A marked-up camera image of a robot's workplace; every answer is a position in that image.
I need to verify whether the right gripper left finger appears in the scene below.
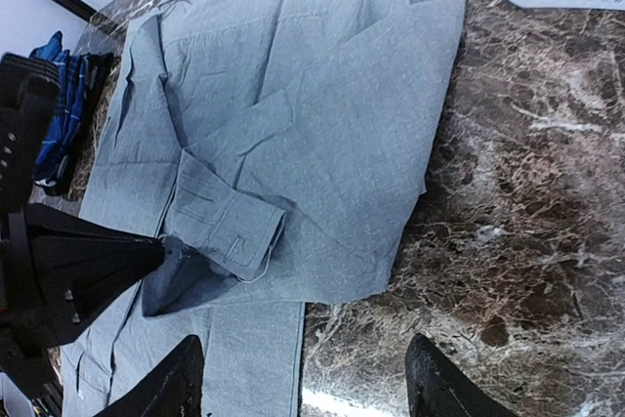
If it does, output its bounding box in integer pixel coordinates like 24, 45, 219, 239
104, 335, 204, 417

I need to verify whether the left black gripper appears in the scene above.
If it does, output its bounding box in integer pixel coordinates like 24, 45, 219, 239
1, 203, 165, 388

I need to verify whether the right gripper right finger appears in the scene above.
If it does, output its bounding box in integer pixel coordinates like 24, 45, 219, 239
404, 333, 517, 417

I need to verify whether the grey long sleeve shirt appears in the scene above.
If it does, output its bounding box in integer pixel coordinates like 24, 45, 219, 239
62, 0, 465, 416

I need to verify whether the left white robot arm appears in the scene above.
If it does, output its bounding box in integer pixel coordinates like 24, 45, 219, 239
1, 54, 165, 398

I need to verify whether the blue plaid folded shirt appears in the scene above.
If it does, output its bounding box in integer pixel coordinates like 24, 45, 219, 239
29, 31, 90, 187

